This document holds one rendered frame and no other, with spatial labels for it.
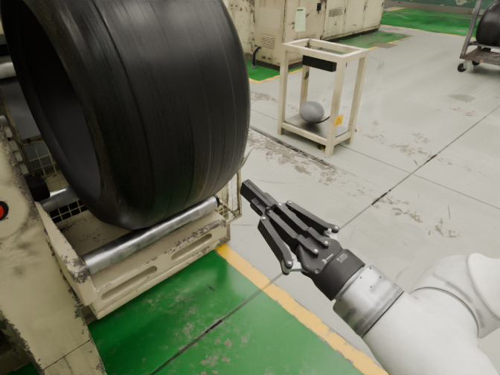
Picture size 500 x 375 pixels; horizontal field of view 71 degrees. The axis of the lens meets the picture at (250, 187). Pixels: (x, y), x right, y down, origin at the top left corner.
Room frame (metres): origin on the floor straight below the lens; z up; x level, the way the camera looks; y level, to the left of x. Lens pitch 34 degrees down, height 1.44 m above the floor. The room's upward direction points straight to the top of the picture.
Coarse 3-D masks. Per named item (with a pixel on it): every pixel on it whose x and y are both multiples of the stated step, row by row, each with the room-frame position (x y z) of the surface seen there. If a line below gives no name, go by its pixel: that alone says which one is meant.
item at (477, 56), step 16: (480, 0) 5.02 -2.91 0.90; (496, 0) 5.39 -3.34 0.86; (496, 16) 4.86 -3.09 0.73; (480, 32) 4.94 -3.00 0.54; (496, 32) 4.80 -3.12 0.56; (464, 48) 5.02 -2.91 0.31; (480, 48) 5.38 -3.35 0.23; (496, 48) 4.87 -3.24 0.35; (464, 64) 5.00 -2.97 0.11; (496, 64) 4.70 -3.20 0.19
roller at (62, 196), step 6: (54, 192) 0.74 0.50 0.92; (60, 192) 0.74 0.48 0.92; (66, 192) 0.75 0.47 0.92; (72, 192) 0.75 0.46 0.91; (48, 198) 0.72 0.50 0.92; (54, 198) 0.72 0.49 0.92; (60, 198) 0.73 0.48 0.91; (66, 198) 0.74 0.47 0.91; (72, 198) 0.75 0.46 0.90; (78, 198) 0.76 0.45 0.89; (42, 204) 0.70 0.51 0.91; (48, 204) 0.71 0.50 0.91; (54, 204) 0.72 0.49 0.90; (60, 204) 0.72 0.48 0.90; (66, 204) 0.74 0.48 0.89; (48, 210) 0.70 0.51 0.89
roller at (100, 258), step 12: (204, 204) 0.70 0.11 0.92; (216, 204) 0.71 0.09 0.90; (180, 216) 0.65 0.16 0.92; (192, 216) 0.66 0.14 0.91; (144, 228) 0.60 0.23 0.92; (156, 228) 0.61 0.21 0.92; (168, 228) 0.62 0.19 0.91; (120, 240) 0.56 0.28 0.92; (132, 240) 0.57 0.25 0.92; (144, 240) 0.58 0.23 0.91; (96, 252) 0.52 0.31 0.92; (108, 252) 0.53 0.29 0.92; (120, 252) 0.54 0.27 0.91; (132, 252) 0.56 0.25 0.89; (96, 264) 0.50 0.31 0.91; (108, 264) 0.52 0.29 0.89
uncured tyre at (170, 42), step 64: (0, 0) 0.73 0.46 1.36; (64, 0) 0.54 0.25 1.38; (128, 0) 0.56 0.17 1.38; (192, 0) 0.63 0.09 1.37; (64, 64) 0.53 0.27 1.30; (128, 64) 0.50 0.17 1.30; (192, 64) 0.56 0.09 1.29; (64, 128) 0.87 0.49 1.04; (128, 128) 0.48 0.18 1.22; (192, 128) 0.53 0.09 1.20; (128, 192) 0.49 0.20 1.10; (192, 192) 0.56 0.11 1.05
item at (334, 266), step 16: (336, 240) 0.42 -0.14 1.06; (304, 256) 0.38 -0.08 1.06; (320, 256) 0.38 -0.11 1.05; (336, 256) 0.36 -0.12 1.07; (352, 256) 0.37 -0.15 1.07; (304, 272) 0.36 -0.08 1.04; (320, 272) 0.35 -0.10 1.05; (336, 272) 0.34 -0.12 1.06; (352, 272) 0.34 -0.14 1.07; (320, 288) 0.34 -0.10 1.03; (336, 288) 0.33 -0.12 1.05
